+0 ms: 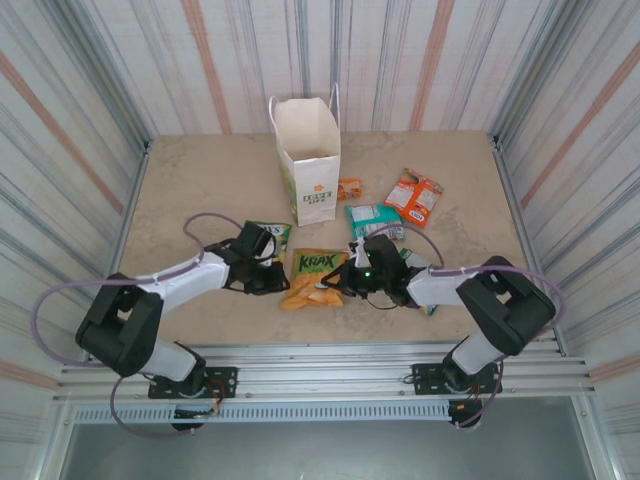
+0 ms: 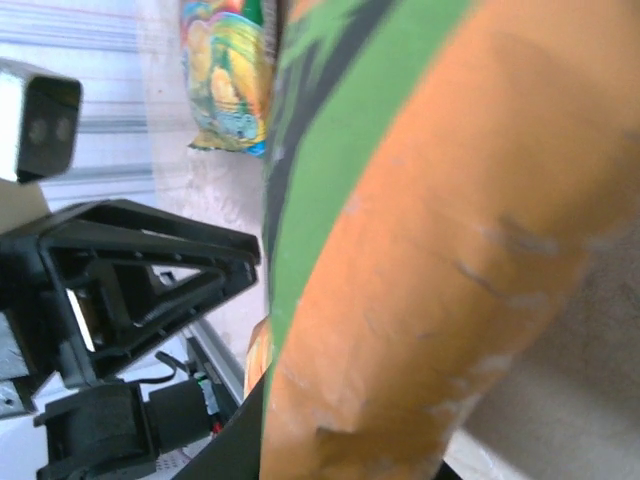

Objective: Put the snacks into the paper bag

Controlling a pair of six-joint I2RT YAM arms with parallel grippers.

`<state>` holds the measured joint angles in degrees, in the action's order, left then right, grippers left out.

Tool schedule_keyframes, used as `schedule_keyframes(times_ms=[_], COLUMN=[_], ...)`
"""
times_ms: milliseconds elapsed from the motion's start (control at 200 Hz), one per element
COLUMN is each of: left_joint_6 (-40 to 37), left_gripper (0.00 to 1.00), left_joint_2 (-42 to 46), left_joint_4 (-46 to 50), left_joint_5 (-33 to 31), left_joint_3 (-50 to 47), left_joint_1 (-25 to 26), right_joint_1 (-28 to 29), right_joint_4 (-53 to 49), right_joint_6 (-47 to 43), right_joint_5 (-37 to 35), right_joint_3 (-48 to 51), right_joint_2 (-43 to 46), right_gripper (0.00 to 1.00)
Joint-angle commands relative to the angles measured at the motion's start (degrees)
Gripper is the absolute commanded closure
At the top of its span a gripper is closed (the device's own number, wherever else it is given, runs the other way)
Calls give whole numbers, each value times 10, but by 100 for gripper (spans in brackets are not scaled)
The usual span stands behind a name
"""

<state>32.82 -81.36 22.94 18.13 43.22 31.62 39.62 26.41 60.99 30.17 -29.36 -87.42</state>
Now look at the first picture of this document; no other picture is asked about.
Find orange Krax chips bag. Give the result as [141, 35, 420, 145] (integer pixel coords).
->
[279, 248, 350, 312]

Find green white snack pack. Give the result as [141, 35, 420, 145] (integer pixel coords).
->
[397, 246, 440, 317]

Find green chips bag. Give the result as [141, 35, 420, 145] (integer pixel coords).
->
[243, 219, 293, 266]

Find teal white snack pack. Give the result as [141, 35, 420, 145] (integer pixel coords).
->
[344, 202, 404, 241]

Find white paper bag with handles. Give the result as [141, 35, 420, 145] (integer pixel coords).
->
[268, 82, 344, 229]

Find large orange snack pack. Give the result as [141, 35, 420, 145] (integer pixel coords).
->
[383, 167, 445, 230]

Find small orange snack packet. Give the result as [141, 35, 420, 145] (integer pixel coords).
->
[337, 178, 365, 202]

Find gray metal panel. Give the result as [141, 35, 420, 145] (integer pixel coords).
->
[59, 422, 601, 480]

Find black thin camera cable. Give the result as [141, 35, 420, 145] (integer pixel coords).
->
[363, 295, 404, 312]

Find aluminium mounting rail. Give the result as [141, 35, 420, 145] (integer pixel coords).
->
[52, 339, 597, 404]

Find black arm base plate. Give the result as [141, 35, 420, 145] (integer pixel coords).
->
[148, 367, 239, 400]
[410, 362, 503, 397]

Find perforated metal cable tray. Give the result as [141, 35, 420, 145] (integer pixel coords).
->
[72, 402, 451, 425]

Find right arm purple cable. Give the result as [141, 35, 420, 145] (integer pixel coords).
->
[367, 223, 565, 430]

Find aluminium frame post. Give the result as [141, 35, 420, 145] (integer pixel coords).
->
[492, 134, 566, 356]
[107, 141, 153, 281]

